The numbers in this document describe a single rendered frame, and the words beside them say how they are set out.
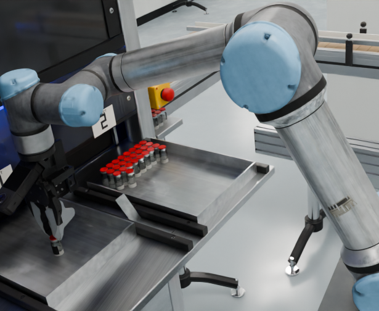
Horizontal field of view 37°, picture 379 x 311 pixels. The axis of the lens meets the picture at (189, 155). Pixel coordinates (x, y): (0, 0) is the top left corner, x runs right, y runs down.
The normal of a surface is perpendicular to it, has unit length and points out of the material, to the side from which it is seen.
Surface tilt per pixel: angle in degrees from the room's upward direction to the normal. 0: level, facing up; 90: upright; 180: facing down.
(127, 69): 66
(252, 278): 0
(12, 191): 29
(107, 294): 0
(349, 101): 90
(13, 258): 0
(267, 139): 90
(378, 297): 97
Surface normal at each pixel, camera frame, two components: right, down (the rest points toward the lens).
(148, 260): -0.12, -0.87
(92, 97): 0.92, 0.10
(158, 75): -0.23, 0.76
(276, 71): -0.46, 0.38
